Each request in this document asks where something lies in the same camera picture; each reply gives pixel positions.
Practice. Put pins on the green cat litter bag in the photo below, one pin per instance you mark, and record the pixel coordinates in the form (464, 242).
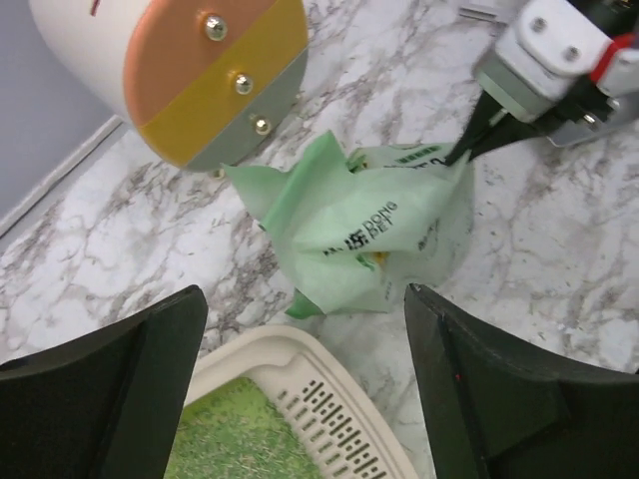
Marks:
(351, 231)

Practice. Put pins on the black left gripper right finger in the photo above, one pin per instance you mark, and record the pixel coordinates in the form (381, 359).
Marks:
(497, 406)

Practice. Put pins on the cream round drawer cabinet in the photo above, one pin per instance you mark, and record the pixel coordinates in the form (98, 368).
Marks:
(203, 82)

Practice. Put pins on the grey plastic bag clip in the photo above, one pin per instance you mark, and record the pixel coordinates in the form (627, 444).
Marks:
(485, 13)

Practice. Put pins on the green cat litter pellets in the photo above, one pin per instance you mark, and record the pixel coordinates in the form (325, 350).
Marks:
(235, 432)

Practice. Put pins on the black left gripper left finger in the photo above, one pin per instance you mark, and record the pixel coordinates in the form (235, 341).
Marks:
(106, 404)

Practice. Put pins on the beige green litter box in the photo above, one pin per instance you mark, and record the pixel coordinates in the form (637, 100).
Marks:
(333, 419)

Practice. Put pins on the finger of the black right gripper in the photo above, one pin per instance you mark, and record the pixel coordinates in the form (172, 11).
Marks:
(490, 127)

